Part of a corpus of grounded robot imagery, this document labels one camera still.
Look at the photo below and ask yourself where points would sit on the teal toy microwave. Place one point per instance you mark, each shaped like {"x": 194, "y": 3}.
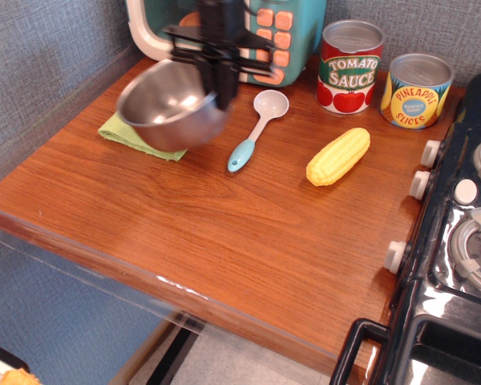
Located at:
{"x": 294, "y": 27}

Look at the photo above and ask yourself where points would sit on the white spoon teal handle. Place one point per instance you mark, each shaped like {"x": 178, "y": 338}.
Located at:
{"x": 269, "y": 105}

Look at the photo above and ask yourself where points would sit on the pineapple slices can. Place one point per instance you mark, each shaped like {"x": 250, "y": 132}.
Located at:
{"x": 416, "y": 89}

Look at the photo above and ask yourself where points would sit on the tomato sauce can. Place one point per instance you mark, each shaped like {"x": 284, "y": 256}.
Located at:
{"x": 350, "y": 57}

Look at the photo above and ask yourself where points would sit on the green folded cloth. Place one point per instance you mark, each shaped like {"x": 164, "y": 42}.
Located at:
{"x": 114, "y": 129}

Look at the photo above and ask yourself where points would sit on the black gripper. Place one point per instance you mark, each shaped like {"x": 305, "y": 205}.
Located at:
{"x": 220, "y": 36}

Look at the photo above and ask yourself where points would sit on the yellow toy corn cob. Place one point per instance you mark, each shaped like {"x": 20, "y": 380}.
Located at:
{"x": 338, "y": 157}

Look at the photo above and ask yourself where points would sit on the stainless steel bowl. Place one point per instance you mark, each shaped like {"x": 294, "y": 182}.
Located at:
{"x": 168, "y": 108}

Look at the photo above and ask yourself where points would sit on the black toy stove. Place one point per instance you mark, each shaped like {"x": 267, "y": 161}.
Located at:
{"x": 434, "y": 333}

